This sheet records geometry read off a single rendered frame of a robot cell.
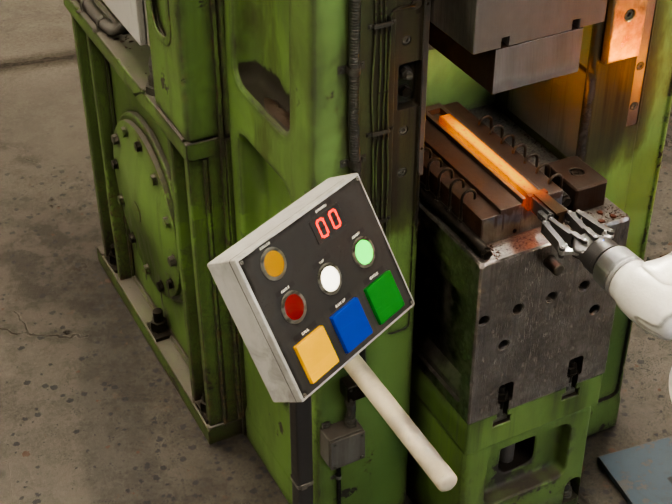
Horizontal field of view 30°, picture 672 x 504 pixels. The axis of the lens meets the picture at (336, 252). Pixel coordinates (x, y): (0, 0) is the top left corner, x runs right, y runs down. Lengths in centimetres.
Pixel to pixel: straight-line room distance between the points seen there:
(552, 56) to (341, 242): 56
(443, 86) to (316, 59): 70
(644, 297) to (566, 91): 67
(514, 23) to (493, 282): 55
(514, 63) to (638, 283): 47
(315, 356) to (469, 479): 91
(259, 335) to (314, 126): 48
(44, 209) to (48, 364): 82
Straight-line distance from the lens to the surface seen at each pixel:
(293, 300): 215
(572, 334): 285
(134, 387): 366
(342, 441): 289
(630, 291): 235
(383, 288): 230
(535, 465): 319
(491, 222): 259
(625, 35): 274
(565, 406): 301
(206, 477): 338
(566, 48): 247
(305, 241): 219
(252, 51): 273
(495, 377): 279
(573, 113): 284
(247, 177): 289
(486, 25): 233
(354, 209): 228
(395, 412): 261
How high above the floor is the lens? 245
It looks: 37 degrees down
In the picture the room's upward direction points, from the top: straight up
